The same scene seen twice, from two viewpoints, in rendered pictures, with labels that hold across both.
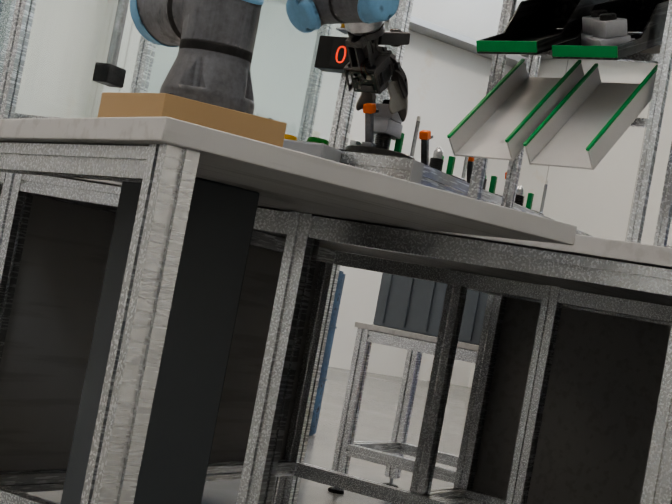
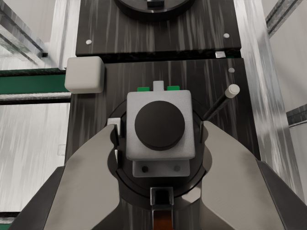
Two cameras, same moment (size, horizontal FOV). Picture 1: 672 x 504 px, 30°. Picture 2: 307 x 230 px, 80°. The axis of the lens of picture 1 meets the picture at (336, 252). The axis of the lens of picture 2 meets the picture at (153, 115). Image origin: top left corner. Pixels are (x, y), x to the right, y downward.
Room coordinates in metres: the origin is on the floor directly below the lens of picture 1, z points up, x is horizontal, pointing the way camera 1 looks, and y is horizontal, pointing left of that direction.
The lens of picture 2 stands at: (2.47, -0.04, 1.20)
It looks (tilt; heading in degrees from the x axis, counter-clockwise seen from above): 75 degrees down; 337
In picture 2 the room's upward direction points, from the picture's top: 9 degrees counter-clockwise
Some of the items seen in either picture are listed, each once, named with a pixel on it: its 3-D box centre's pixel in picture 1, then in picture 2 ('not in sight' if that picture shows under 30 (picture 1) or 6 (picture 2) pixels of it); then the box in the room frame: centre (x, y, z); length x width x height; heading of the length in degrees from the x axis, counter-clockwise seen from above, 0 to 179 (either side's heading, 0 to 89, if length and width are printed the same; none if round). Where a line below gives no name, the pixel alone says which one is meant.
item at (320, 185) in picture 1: (220, 177); not in sight; (2.01, 0.20, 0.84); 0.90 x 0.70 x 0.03; 36
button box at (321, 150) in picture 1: (282, 156); not in sight; (2.35, 0.13, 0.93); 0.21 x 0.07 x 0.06; 60
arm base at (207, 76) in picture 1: (211, 78); not in sight; (1.97, 0.24, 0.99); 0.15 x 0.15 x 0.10
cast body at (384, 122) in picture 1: (389, 119); (159, 121); (2.50, -0.06, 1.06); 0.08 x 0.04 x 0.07; 150
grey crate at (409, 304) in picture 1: (476, 311); not in sight; (4.57, -0.54, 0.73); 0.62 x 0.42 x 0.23; 60
